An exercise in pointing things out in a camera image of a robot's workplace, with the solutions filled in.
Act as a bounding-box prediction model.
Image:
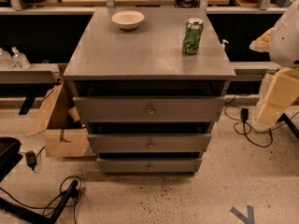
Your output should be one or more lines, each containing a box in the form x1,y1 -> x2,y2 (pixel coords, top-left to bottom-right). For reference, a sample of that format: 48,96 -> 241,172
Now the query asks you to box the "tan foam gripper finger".
255,68 -> 299,125

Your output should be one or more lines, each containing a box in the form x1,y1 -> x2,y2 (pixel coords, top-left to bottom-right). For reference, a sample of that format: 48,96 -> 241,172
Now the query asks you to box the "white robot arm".
249,1 -> 299,129

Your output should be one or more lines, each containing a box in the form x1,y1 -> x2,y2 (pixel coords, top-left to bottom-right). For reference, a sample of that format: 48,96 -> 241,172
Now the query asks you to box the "grey wooden drawer cabinet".
63,7 -> 236,176

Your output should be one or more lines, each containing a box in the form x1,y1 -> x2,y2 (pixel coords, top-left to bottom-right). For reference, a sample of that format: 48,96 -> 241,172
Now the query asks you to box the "grey top drawer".
74,97 -> 224,122

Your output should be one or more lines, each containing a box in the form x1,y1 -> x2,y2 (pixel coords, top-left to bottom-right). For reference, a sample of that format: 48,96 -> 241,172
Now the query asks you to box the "open cardboard box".
26,83 -> 94,158

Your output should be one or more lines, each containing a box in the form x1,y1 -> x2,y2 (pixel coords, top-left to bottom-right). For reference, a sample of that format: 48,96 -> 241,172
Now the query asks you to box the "black power adapter right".
240,108 -> 249,122

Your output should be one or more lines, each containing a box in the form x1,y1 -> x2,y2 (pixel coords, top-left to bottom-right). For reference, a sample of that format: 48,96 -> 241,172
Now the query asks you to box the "black power adapter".
240,108 -> 249,122
25,150 -> 36,170

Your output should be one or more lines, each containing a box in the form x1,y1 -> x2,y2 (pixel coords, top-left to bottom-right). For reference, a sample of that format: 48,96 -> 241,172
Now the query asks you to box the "small white pump bottle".
221,39 -> 229,50

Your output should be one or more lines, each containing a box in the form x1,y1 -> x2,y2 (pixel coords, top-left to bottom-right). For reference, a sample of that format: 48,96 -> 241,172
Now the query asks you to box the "green soda can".
182,18 -> 204,54

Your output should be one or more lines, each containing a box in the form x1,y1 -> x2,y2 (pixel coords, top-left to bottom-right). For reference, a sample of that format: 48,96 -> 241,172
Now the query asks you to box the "white paper bowl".
112,10 -> 144,30

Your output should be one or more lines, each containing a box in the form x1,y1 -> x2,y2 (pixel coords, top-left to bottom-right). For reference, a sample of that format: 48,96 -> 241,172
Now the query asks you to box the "black power adapter left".
25,150 -> 36,170

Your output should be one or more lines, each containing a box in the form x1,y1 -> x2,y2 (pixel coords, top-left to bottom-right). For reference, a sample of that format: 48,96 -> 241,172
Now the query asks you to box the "clear sanitizer bottle right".
12,47 -> 31,69

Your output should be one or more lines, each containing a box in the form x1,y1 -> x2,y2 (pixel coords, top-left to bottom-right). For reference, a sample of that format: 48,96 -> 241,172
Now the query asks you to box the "clear sanitizer bottle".
12,47 -> 31,69
0,48 -> 15,68

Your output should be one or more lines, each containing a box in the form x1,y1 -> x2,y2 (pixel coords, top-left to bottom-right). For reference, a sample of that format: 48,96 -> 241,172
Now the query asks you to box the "clear sanitizer bottle left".
0,48 -> 15,68

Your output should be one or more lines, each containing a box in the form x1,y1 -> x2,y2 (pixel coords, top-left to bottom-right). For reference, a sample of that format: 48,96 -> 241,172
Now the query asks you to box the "black stand base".
0,180 -> 78,224

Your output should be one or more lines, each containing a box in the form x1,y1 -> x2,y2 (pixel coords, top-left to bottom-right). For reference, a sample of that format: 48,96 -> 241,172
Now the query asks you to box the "black floor cable right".
223,105 -> 299,148

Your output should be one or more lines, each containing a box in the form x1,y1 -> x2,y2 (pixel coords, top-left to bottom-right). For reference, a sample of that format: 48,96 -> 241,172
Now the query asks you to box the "black floor cable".
223,105 -> 299,148
0,175 -> 84,224

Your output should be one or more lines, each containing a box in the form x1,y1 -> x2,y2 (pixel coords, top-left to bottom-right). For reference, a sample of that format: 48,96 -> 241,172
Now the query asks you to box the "black floor cable left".
0,175 -> 84,224

